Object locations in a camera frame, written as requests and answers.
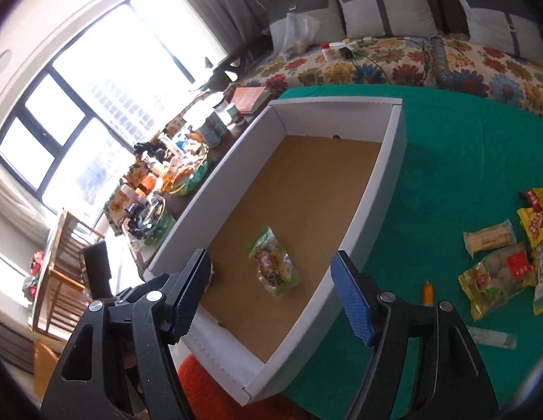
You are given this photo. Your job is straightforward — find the clear plastic bag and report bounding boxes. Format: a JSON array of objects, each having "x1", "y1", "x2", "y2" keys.
[{"x1": 271, "y1": 12, "x2": 321, "y2": 55}]

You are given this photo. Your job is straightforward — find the orange book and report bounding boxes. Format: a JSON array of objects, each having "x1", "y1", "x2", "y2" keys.
[{"x1": 231, "y1": 86, "x2": 271, "y2": 115}]

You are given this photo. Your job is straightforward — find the wooden rack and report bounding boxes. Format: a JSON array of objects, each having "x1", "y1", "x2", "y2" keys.
[{"x1": 28, "y1": 210, "x2": 106, "y2": 342}]

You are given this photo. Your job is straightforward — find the orange rug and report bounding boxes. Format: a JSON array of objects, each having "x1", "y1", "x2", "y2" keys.
[{"x1": 177, "y1": 354, "x2": 307, "y2": 420}]

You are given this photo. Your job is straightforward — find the white power strip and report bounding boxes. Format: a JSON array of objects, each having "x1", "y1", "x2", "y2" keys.
[{"x1": 330, "y1": 40, "x2": 364, "y2": 60}]

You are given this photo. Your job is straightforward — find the grey curtain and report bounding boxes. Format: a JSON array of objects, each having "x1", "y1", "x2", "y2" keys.
[{"x1": 175, "y1": 0, "x2": 272, "y2": 66}]

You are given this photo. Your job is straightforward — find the green blanket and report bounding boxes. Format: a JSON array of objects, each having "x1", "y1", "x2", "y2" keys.
[{"x1": 276, "y1": 84, "x2": 543, "y2": 420}]

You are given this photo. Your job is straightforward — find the pale yellow cake packet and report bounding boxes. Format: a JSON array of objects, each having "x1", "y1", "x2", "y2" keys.
[{"x1": 463, "y1": 219, "x2": 517, "y2": 259}]

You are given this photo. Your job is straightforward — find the meatball packet with red label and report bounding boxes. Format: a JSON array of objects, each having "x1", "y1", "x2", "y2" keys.
[{"x1": 458, "y1": 241, "x2": 539, "y2": 321}]

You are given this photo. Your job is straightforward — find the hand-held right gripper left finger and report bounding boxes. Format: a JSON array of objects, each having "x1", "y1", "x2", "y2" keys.
[{"x1": 40, "y1": 248, "x2": 213, "y2": 420}]

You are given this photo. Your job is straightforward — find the thin clear snack packet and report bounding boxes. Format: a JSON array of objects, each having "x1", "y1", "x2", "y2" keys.
[{"x1": 466, "y1": 324, "x2": 518, "y2": 351}]

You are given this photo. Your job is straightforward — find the grey pillow with strap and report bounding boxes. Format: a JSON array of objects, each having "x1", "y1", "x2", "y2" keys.
[
  {"x1": 330, "y1": 0, "x2": 438, "y2": 40},
  {"x1": 446, "y1": 0, "x2": 543, "y2": 60},
  {"x1": 268, "y1": 0, "x2": 347, "y2": 53}
]

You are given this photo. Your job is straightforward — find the cluster of bottles and jars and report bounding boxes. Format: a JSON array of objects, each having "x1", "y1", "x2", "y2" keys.
[{"x1": 105, "y1": 92, "x2": 255, "y2": 241}]

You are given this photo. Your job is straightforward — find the green snack packet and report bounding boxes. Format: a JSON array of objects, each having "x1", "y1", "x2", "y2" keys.
[{"x1": 246, "y1": 226, "x2": 299, "y2": 298}]

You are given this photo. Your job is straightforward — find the black cable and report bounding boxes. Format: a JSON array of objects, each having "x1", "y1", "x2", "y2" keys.
[{"x1": 363, "y1": 35, "x2": 447, "y2": 86}]

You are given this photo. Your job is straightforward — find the rolled floral cloth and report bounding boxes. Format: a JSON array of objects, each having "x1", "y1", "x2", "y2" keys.
[{"x1": 431, "y1": 37, "x2": 456, "y2": 88}]

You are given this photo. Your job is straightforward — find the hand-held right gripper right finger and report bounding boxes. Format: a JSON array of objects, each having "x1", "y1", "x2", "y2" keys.
[{"x1": 330, "y1": 250, "x2": 502, "y2": 420}]

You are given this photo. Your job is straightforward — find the dark rectangular object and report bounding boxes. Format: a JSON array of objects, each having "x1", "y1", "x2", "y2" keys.
[{"x1": 81, "y1": 240, "x2": 114, "y2": 300}]

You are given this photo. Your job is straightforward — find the black-framed window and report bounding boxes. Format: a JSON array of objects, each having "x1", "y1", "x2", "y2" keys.
[{"x1": 0, "y1": 0, "x2": 228, "y2": 215}]

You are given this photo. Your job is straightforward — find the floral bedspread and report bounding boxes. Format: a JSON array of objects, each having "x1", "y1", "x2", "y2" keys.
[{"x1": 234, "y1": 37, "x2": 543, "y2": 121}]

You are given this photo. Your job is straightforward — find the grey board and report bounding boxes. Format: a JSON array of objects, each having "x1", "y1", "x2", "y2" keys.
[{"x1": 142, "y1": 97, "x2": 406, "y2": 407}]

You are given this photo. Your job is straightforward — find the red and yellow snack packet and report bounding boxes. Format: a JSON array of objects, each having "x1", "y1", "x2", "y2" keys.
[{"x1": 520, "y1": 187, "x2": 543, "y2": 213}]

